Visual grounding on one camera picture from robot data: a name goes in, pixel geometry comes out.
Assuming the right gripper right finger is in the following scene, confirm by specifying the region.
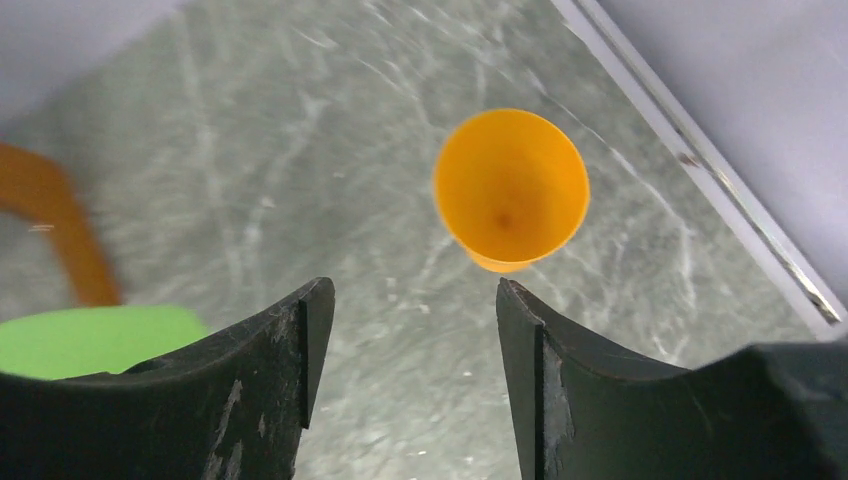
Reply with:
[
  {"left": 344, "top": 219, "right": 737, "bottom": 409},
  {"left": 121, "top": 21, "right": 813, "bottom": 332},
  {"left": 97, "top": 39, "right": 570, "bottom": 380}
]
[{"left": 496, "top": 279, "right": 847, "bottom": 479}]

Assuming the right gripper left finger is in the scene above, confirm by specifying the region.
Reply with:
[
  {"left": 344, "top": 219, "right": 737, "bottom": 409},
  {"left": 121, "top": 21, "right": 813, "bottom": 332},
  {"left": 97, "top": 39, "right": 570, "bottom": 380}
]
[{"left": 1, "top": 277, "right": 335, "bottom": 479}]

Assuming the orange wooden shelf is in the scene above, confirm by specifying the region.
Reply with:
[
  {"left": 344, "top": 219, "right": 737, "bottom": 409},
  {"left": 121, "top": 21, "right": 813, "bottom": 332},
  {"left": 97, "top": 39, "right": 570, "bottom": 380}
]
[{"left": 1, "top": 144, "right": 123, "bottom": 306}]

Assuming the green plastic wine glass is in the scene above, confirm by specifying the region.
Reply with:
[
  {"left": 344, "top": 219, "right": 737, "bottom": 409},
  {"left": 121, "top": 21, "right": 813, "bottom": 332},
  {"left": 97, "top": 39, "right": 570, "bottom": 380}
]
[{"left": 1, "top": 305, "right": 209, "bottom": 380}]

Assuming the orange plastic wine glass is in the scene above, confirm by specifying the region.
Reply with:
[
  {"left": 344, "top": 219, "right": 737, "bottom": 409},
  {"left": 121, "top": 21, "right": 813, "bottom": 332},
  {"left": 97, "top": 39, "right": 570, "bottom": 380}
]
[{"left": 432, "top": 108, "right": 591, "bottom": 274}]

